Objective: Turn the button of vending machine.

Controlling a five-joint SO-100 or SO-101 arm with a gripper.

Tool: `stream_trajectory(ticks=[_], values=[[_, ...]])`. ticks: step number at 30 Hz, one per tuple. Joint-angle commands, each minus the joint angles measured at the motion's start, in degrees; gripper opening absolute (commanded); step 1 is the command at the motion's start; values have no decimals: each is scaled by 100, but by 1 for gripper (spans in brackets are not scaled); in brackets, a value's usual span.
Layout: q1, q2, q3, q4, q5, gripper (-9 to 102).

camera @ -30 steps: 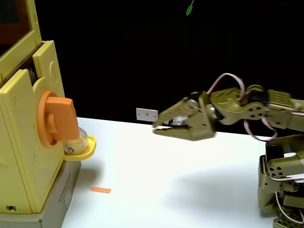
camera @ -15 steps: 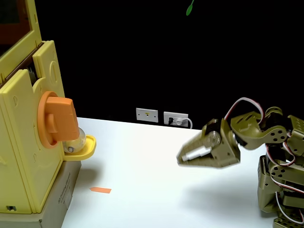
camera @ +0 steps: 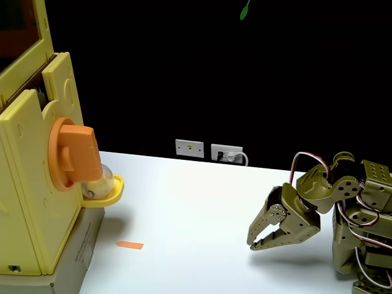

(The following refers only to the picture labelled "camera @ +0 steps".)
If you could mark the orange round turning knob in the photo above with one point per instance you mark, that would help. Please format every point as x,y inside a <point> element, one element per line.
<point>79,153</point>

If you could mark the yellow toy vending machine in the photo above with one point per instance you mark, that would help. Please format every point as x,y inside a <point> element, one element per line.
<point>24,183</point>

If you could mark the black plug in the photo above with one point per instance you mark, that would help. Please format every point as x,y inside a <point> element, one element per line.
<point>220,155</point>

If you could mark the orange paper arrow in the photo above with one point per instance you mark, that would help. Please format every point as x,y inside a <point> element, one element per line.
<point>130,245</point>

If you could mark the clear yellow capsule ball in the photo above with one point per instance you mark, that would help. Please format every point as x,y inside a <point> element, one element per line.
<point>102,183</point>

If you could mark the yellow dispensing tray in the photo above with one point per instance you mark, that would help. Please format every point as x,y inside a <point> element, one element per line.
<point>98,202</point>

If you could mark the grey cardboard box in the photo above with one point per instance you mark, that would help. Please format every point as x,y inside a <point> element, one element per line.
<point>76,254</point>

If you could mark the green leaf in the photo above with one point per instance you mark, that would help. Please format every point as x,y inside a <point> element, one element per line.
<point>244,13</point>

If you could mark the white wall socket plate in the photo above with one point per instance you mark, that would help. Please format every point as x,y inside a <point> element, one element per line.
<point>234,150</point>

